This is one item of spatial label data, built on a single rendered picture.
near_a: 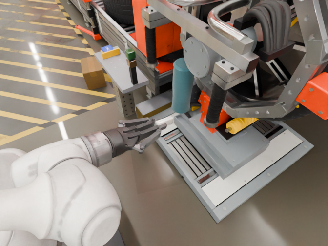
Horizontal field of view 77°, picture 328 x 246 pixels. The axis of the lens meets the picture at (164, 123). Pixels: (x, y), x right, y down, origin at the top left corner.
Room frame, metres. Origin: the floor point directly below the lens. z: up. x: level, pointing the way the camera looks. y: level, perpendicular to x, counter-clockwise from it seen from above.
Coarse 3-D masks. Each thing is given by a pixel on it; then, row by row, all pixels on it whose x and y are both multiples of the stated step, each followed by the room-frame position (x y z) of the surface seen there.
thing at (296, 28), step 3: (291, 0) 1.09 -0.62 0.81; (291, 3) 1.09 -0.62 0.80; (294, 9) 1.02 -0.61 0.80; (291, 12) 1.07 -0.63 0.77; (294, 18) 1.05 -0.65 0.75; (291, 21) 1.05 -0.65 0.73; (297, 21) 1.03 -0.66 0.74; (294, 24) 1.03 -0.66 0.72; (297, 24) 1.02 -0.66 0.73; (291, 27) 1.04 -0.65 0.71; (294, 27) 1.03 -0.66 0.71; (297, 27) 1.02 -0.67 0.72; (294, 30) 1.02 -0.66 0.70; (297, 30) 1.01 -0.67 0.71; (300, 30) 1.00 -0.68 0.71; (297, 33) 1.01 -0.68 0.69; (300, 33) 0.99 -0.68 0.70
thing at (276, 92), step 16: (224, 0) 0.82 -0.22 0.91; (224, 16) 0.95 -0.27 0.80; (256, 48) 0.70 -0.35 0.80; (304, 48) 0.54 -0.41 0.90; (272, 64) 0.60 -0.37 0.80; (256, 80) 0.62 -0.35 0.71; (272, 80) 0.72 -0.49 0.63; (288, 80) 0.53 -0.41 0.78; (240, 96) 0.63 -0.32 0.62; (256, 96) 0.60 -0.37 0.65; (272, 96) 0.56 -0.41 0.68
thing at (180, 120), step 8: (192, 112) 0.96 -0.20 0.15; (200, 112) 0.96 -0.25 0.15; (176, 120) 0.88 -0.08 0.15; (184, 120) 0.89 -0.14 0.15; (184, 128) 0.80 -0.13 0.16; (192, 136) 0.74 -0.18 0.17; (200, 144) 0.68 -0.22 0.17; (200, 152) 0.66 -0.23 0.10; (208, 152) 0.64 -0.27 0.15; (208, 160) 0.60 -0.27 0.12; (216, 160) 0.58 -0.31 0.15; (248, 160) 0.59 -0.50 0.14; (216, 168) 0.54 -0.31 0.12; (224, 168) 0.53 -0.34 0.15; (224, 176) 0.49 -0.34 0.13
